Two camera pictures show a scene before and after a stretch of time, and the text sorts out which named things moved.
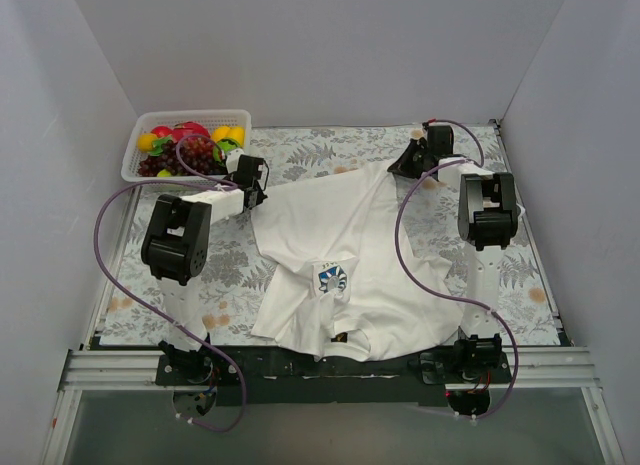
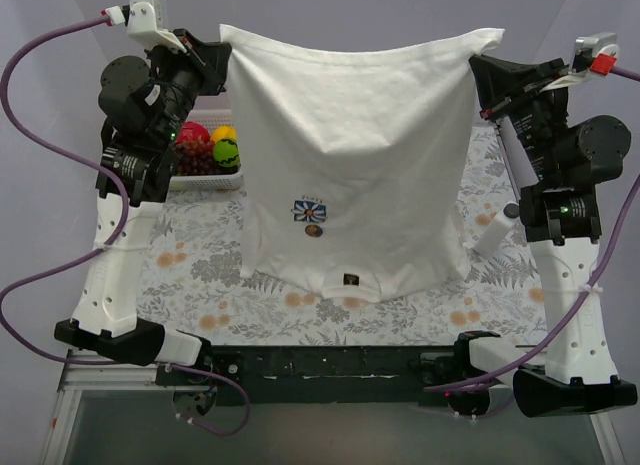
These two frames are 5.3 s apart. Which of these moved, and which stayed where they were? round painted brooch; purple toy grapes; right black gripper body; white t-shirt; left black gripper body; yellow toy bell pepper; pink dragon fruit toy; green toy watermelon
Moved: round painted brooch; left black gripper body; right black gripper body; white t-shirt
Stayed: green toy watermelon; purple toy grapes; yellow toy bell pepper; pink dragon fruit toy
